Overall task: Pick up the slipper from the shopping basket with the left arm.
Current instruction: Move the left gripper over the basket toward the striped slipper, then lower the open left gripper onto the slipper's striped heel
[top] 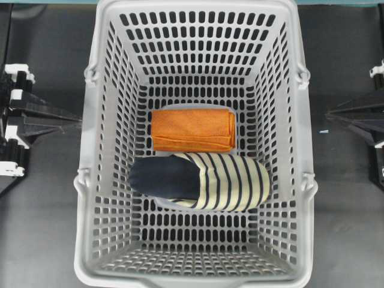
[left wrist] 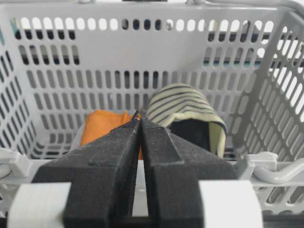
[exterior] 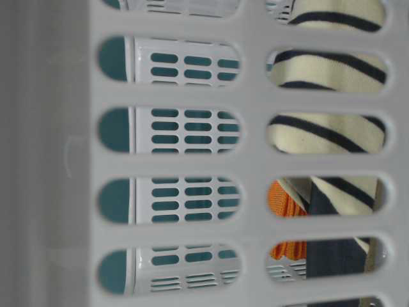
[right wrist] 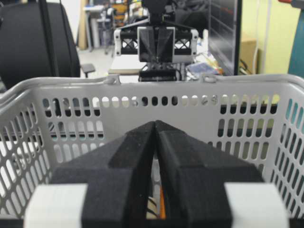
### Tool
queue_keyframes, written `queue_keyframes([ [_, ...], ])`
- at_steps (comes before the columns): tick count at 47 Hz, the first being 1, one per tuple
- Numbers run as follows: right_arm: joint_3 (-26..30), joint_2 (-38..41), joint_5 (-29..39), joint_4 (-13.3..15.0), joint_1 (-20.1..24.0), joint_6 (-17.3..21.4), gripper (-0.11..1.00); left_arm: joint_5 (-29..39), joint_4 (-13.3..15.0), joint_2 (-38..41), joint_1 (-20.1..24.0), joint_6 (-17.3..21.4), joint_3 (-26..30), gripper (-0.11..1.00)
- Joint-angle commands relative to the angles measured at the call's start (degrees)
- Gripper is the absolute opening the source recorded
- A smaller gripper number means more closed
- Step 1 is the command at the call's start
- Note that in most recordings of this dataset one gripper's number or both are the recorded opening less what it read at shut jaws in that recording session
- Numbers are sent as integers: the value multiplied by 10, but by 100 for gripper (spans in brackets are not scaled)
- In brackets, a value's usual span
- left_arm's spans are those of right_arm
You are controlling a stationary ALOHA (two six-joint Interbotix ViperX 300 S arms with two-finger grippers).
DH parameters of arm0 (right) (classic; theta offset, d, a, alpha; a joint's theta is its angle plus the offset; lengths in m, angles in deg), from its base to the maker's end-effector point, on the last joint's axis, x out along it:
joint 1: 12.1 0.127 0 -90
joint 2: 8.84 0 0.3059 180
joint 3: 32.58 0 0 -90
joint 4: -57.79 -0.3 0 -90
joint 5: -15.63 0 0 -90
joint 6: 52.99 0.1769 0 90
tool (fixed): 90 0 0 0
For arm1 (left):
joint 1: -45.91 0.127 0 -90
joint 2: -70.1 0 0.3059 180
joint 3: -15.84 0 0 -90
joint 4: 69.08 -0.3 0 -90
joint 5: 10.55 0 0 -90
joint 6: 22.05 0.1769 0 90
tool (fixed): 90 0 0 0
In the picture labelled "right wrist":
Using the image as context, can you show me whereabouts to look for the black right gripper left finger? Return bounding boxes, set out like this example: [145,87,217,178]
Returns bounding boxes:
[23,120,155,228]

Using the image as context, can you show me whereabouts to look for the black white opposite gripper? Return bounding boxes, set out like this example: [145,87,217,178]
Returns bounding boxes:
[114,25,199,62]

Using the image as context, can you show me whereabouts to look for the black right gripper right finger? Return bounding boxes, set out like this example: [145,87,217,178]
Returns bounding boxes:
[155,121,289,228]

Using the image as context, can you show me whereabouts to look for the striped slipper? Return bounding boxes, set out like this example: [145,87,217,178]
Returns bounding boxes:
[146,187,166,220]

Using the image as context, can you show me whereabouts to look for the grey plastic shopping basket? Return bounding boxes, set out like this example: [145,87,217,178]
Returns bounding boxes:
[0,75,304,218]

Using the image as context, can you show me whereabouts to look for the white desk in background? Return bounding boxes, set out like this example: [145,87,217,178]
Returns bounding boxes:
[83,5,105,52]

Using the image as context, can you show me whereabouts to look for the black monitor panel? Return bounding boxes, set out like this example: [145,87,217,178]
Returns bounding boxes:
[208,0,243,76]

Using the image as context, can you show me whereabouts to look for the cardboard box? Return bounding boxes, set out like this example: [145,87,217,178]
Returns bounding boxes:
[239,32,257,74]

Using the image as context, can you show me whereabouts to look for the black office chair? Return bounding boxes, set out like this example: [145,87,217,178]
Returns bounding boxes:
[0,2,95,90]

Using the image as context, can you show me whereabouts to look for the teal cylinder object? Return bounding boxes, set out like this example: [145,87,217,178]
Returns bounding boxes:
[288,0,304,78]

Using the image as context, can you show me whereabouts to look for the white cable on wall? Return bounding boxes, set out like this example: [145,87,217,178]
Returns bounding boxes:
[253,0,272,75]

